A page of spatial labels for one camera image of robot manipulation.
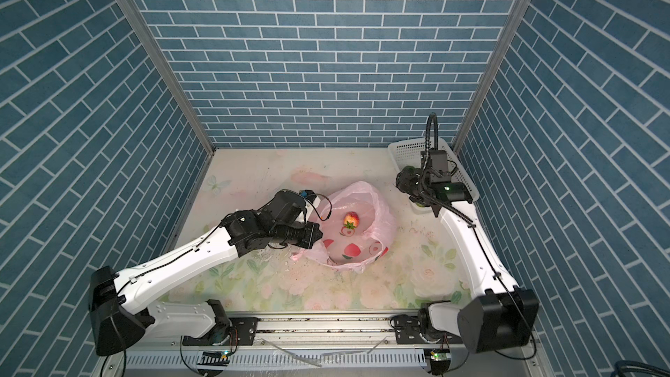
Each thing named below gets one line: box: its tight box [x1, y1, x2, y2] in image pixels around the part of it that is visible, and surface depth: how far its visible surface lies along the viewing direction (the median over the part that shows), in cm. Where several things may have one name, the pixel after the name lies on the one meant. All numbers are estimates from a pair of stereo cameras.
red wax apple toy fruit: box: [342, 211, 361, 230], surface depth 95 cm
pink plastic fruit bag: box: [290, 181, 397, 273], surface depth 89 cm
